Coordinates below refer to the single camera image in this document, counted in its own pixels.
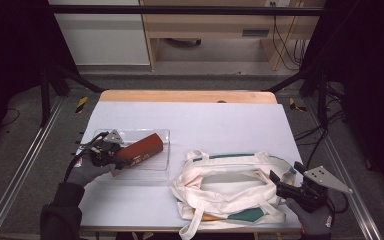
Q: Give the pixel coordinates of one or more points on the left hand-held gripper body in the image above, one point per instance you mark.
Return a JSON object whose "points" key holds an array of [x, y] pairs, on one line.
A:
{"points": [[101, 153]]}

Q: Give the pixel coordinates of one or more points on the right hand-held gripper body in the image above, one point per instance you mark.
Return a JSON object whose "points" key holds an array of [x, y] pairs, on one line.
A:
{"points": [[308, 195]]}

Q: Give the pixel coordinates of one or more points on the red-brown box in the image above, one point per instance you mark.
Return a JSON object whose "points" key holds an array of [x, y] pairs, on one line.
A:
{"points": [[143, 150]]}

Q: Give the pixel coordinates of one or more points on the clear plastic container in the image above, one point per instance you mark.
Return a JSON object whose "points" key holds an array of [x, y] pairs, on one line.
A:
{"points": [[160, 163]]}

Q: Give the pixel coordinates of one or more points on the cream canvas tote bag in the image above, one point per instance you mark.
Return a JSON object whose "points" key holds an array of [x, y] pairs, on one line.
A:
{"points": [[223, 200]]}

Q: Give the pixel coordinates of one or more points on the person's left hand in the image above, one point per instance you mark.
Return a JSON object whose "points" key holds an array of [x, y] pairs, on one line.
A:
{"points": [[85, 171]]}

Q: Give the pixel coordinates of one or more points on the person's right hand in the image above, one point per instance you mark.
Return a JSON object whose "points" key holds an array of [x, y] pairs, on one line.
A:
{"points": [[315, 221]]}

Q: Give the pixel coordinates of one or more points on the yellow-black tape strip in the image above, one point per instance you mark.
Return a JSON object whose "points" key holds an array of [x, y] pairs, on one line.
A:
{"points": [[81, 104], [295, 105]]}

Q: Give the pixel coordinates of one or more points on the pale blue table mat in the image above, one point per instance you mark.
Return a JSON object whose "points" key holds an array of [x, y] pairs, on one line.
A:
{"points": [[193, 123]]}

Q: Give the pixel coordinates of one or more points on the white cabinet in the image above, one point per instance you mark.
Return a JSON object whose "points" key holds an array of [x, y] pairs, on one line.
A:
{"points": [[103, 36]]}

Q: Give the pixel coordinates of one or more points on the black object under desk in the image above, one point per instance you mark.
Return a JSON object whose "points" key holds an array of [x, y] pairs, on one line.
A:
{"points": [[183, 42]]}

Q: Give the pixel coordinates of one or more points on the light wooden desk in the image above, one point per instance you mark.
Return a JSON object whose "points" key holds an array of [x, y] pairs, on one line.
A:
{"points": [[210, 25]]}

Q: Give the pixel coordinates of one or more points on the black frame leg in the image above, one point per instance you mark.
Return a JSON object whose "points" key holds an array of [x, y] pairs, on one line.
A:
{"points": [[321, 96], [45, 96]]}

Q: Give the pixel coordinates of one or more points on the black frame crossbar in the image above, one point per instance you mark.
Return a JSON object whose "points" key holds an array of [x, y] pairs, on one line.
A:
{"points": [[180, 10]]}

